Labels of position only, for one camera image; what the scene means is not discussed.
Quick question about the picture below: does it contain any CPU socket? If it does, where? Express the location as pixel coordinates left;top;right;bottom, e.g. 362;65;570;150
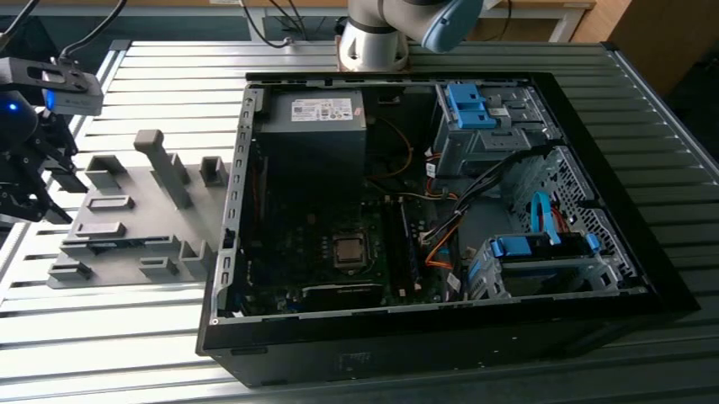
330;229;373;274

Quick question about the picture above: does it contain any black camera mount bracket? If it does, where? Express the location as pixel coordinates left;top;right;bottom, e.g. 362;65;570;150
0;57;103;102

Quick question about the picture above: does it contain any wooden cabinet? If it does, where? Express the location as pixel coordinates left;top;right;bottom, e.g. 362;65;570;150
573;0;719;98

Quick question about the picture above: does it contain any silver CPU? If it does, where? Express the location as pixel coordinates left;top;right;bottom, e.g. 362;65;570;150
337;239;365;262

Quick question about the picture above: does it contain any blue flat data wire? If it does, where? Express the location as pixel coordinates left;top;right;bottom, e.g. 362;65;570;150
531;191;563;247

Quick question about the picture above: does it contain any grey power supply unit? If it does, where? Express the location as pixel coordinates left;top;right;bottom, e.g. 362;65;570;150
255;88;370;203

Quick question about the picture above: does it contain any grey metal disk bay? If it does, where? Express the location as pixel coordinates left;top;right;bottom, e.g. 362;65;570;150
465;247;629;300

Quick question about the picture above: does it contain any thin orange wire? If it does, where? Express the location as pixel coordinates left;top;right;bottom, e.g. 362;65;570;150
367;117;415;180

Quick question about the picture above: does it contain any grey parts rack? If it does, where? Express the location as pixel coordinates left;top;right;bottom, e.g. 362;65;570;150
47;129;233;291

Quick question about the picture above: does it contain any black dangling cable with plug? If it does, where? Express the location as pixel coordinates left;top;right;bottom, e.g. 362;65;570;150
239;0;310;50

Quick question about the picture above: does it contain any blue plastic drive latch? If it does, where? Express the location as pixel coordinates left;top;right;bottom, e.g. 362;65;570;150
446;83;499;130

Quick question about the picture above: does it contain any green motherboard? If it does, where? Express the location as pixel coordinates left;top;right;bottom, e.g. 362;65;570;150
241;197;451;315

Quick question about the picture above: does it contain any white-legged wooden desk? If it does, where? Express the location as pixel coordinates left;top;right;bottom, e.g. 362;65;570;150
22;0;597;43

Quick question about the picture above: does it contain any black camera cable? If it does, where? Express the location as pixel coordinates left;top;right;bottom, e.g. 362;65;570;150
59;0;130;65

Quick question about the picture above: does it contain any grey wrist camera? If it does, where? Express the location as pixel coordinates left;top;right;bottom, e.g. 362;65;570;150
45;88;106;117

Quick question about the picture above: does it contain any black graphics card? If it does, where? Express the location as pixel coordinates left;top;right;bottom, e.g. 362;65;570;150
301;280;387;311

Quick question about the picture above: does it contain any coloured wires white connector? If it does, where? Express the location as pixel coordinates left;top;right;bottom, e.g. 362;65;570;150
418;226;458;268

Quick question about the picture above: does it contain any black open PC case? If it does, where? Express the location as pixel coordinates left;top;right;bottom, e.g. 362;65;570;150
195;71;702;388

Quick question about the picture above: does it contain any hard disk in blue carrier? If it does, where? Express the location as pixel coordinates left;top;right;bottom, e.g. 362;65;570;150
489;233;601;260

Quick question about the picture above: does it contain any grey metal drive cage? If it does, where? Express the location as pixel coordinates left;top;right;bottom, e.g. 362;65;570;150
431;83;563;178

